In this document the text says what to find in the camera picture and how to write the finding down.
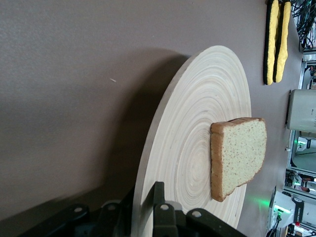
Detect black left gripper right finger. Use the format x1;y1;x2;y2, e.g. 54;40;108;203
148;181;247;237

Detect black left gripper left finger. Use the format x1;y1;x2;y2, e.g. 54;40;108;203
19;189;135;237

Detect brown bread slice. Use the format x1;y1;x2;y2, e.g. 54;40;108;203
210;117;268;202

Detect round wooden plate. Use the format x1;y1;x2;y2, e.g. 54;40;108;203
130;45;252;237

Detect cream and chrome toaster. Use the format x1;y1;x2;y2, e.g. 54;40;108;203
286;89;316;134

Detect yellow quilted oven mitt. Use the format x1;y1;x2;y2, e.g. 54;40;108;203
273;1;292;83
263;0;281;86

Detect aluminium frame structure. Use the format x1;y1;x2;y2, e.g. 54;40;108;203
283;49;316;196

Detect tangled black floor cables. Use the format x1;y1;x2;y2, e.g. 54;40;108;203
291;0;316;51

